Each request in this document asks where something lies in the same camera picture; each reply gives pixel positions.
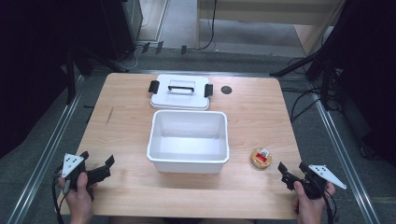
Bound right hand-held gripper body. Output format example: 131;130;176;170
280;164;347;201

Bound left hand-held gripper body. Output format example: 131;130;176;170
61;152;112;200

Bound person's right hand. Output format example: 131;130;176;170
291;180;337;217

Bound person's left hand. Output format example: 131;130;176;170
58;172;98;214

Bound round golden tin red label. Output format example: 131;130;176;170
249;147;274;171

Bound black metal stand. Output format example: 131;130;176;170
64;46;126;105
269;46;344;110

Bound white plastic storage box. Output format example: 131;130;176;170
146;109;231;175

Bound dark curtain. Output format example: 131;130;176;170
0;0;108;160
337;0;396;169

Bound black cabinet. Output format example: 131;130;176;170
101;0;144;62

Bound light wooden furniture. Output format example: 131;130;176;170
195;0;347;57

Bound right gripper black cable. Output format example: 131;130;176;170
317;179;339;224

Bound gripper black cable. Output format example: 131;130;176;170
50;166;68;224
317;179;339;224

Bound aluminium floor rail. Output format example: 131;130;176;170
307;81;383;224
6;74;86;224

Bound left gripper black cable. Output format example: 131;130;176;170
50;166;68;224

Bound black floor cables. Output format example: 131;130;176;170
281;57;344;123

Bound white lid with black handle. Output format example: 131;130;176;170
148;74;215;111

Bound white floor cable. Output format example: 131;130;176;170
117;17;150;71

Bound hanging black cable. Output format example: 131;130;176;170
199;0;219;51

